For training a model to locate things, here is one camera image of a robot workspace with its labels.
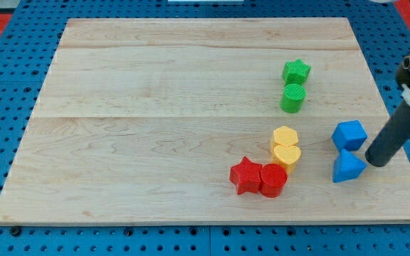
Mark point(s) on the blue cube block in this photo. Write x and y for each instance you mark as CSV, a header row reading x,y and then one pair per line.
x,y
349,135

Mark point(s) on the yellow hexagon block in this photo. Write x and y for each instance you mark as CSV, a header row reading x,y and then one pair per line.
x,y
283,136

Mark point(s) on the red star block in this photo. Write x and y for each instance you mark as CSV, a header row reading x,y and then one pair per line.
x,y
246,176

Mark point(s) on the wooden board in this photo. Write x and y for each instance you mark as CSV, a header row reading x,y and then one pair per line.
x,y
139,121

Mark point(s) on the red cylinder block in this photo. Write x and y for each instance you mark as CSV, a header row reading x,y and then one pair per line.
x,y
273,178

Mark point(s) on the yellow heart block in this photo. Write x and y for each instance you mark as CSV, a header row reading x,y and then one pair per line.
x,y
287,157

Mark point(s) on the green cylinder block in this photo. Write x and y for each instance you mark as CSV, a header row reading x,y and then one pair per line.
x,y
293,98

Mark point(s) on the green star block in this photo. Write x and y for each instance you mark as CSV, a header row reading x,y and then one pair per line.
x,y
295,72

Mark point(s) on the blue triangle block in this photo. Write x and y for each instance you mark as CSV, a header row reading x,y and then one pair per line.
x,y
347,167

